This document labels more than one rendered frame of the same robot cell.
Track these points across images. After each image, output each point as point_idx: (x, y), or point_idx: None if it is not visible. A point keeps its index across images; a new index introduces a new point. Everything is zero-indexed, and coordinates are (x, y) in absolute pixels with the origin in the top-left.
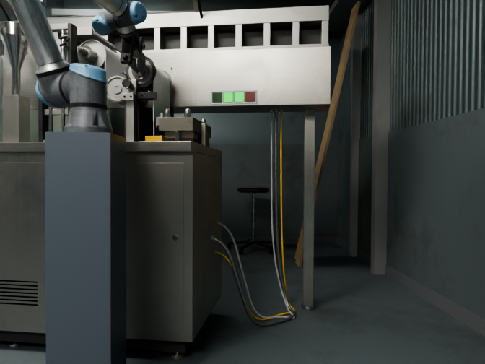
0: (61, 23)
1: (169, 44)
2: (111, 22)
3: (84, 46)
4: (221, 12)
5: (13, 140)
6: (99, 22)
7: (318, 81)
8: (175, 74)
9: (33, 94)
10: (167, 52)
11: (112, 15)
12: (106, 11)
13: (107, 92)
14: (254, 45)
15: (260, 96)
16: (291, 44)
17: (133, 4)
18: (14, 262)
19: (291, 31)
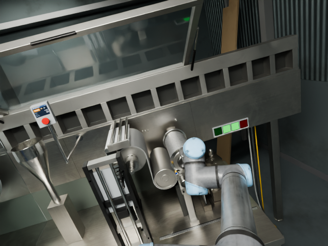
0: (55, 107)
1: (161, 94)
2: (214, 188)
3: (130, 161)
4: (208, 61)
5: (74, 236)
6: (202, 194)
7: (292, 98)
8: (180, 123)
9: (55, 174)
10: (169, 107)
11: (218, 185)
12: (205, 180)
13: (157, 184)
14: (234, 78)
15: (250, 120)
16: (263, 70)
17: (250, 178)
18: None
19: (262, 59)
